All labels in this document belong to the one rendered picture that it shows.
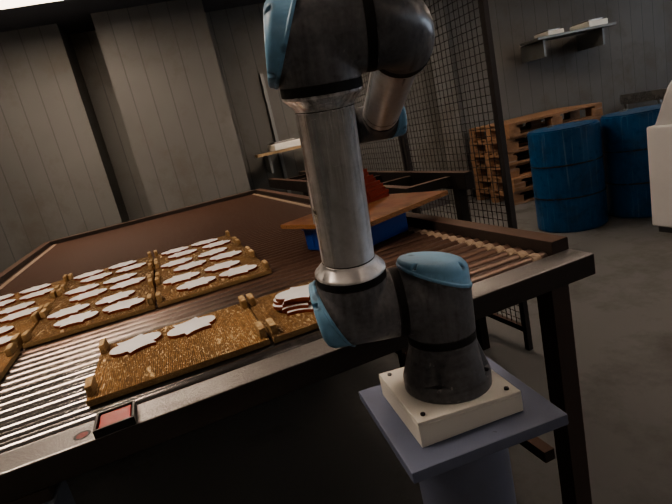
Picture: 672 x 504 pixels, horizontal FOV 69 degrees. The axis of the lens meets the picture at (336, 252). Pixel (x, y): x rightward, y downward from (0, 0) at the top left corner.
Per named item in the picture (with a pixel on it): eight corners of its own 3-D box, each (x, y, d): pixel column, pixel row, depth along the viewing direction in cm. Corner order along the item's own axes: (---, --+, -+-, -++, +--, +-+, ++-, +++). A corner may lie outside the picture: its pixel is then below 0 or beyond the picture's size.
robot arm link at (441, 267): (488, 336, 79) (479, 255, 76) (405, 351, 78) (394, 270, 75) (463, 311, 91) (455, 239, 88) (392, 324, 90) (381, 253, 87)
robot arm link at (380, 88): (450, -57, 62) (396, 99, 111) (364, -43, 62) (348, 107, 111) (468, 29, 61) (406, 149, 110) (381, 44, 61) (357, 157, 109)
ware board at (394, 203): (448, 194, 201) (447, 190, 200) (364, 229, 170) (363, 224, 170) (362, 199, 238) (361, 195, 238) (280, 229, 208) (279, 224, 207)
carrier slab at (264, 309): (423, 291, 129) (422, 285, 129) (274, 344, 117) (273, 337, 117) (368, 267, 161) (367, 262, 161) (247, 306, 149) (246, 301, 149)
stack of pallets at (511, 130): (560, 176, 726) (553, 108, 703) (610, 179, 636) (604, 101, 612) (473, 200, 698) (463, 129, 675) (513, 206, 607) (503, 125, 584)
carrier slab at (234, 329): (270, 344, 117) (269, 338, 117) (87, 408, 105) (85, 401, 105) (246, 306, 149) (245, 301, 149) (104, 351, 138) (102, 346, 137)
